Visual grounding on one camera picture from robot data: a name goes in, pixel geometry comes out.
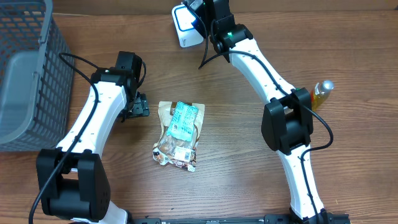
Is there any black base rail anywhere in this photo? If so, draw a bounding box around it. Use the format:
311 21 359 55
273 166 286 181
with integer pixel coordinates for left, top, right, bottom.
127 212 351 224

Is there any yellow juice bottle silver cap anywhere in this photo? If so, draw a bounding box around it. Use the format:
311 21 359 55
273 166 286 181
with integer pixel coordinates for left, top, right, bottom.
311 80 335 111

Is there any teal white snack packet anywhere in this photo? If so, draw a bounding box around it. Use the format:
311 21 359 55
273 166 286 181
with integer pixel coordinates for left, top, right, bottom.
166 101 199 141

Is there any grey plastic mesh basket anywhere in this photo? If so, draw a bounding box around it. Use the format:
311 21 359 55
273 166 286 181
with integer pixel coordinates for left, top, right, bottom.
1 0 74 152

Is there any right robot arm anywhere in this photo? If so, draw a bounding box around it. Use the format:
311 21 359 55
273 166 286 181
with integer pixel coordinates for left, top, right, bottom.
182 1 329 223

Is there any brown white snack packet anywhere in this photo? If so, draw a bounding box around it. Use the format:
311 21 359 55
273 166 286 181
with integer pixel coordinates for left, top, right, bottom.
152 101 205 172

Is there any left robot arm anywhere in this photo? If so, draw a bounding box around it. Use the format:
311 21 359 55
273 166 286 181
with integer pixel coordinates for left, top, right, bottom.
28 51 150 223

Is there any white barcode scanner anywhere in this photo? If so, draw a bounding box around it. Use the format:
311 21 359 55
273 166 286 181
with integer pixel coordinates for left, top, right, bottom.
172 4 204 48

